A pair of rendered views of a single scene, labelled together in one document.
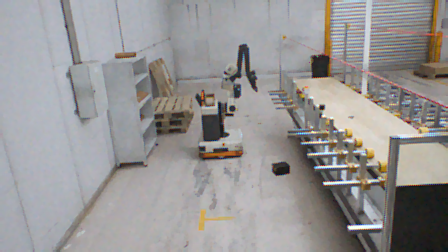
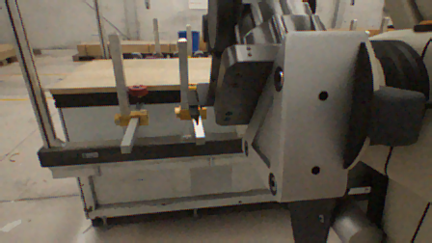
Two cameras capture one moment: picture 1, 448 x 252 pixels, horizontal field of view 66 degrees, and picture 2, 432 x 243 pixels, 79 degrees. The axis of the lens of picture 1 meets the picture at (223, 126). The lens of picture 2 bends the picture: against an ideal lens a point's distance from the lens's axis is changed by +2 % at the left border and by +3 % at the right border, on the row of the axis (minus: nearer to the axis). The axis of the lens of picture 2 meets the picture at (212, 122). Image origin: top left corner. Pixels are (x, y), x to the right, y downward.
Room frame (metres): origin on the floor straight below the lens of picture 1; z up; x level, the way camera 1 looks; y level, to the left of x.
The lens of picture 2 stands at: (5.40, 0.02, 1.24)
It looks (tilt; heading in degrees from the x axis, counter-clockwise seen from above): 24 degrees down; 260
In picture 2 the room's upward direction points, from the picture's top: straight up
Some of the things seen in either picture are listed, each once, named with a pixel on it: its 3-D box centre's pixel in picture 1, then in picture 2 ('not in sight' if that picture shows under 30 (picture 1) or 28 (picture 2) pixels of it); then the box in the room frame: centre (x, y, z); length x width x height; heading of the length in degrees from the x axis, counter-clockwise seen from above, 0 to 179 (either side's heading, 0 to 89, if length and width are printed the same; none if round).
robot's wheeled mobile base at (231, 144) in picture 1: (221, 142); not in sight; (5.10, 0.05, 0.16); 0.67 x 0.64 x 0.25; 88
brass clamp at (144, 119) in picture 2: not in sight; (132, 118); (5.57, -1.04, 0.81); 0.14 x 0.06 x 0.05; 178
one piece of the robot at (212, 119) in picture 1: (213, 116); not in sight; (5.10, 0.14, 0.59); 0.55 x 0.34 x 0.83; 178
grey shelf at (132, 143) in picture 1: (132, 109); not in sight; (5.19, 1.38, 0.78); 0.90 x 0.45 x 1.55; 178
